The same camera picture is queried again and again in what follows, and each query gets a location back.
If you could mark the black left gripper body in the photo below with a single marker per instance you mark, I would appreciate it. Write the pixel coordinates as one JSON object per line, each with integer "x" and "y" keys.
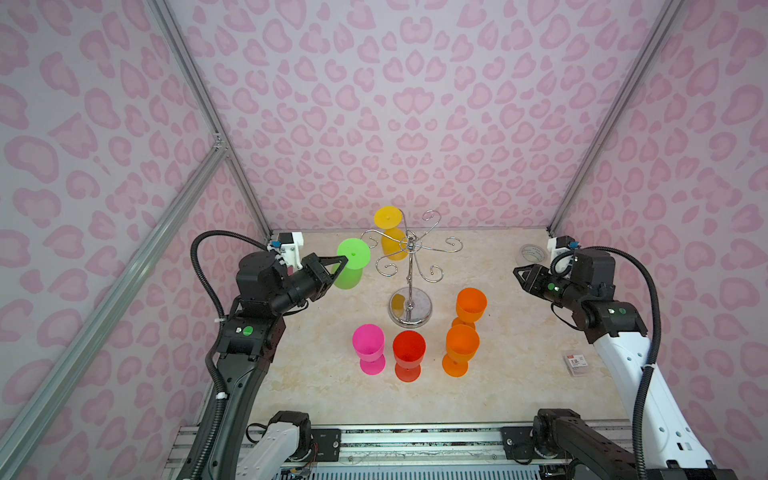
{"x": 311, "y": 282}

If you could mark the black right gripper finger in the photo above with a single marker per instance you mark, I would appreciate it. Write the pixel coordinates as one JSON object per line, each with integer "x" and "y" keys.
{"x": 532, "y": 269}
{"x": 527, "y": 281}

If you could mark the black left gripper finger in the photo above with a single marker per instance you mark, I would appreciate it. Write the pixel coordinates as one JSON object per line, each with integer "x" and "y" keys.
{"x": 328, "y": 261}
{"x": 338, "y": 276}

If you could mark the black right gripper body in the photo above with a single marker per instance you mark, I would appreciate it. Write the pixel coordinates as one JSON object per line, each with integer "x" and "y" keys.
{"x": 555, "y": 289}

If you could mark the green plastic wine glass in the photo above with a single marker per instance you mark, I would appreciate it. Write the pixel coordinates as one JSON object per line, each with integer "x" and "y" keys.
{"x": 358, "y": 255}

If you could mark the orange wine glass front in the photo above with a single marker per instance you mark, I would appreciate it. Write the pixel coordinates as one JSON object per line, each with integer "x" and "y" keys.
{"x": 471, "y": 304}

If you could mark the orange wine glass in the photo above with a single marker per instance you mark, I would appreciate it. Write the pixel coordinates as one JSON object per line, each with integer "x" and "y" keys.
{"x": 462, "y": 343}
{"x": 471, "y": 304}

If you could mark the yellow plastic wine glass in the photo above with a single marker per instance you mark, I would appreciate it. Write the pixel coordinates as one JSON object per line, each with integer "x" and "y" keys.
{"x": 393, "y": 244}

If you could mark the pink plastic wine glass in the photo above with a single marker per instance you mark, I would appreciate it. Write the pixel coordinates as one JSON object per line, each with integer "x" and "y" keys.
{"x": 369, "y": 342}

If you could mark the red plastic wine glass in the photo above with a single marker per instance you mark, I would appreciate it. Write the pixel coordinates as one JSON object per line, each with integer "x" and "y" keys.
{"x": 409, "y": 348}

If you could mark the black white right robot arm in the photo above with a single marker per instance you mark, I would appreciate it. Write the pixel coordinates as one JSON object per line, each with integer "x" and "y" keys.
{"x": 664, "y": 446}

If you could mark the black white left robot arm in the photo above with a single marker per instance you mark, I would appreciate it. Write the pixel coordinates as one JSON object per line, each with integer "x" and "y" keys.
{"x": 246, "y": 347}

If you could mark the chrome wine glass rack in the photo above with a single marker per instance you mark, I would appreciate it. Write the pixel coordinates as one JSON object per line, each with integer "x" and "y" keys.
{"x": 410, "y": 307}

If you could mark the small clear red packet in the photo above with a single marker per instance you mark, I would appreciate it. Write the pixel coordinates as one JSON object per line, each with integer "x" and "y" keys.
{"x": 576, "y": 363}

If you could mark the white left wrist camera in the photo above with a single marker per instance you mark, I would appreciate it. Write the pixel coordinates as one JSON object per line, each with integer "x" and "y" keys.
{"x": 288, "y": 246}

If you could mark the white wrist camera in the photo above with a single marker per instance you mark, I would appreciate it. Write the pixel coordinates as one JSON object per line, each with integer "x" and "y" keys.
{"x": 560, "y": 244}
{"x": 288, "y": 246}

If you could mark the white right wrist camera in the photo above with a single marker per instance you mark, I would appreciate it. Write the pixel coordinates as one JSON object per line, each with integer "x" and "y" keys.
{"x": 560, "y": 244}

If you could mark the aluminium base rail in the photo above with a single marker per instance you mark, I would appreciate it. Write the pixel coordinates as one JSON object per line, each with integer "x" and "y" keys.
{"x": 295, "y": 450}

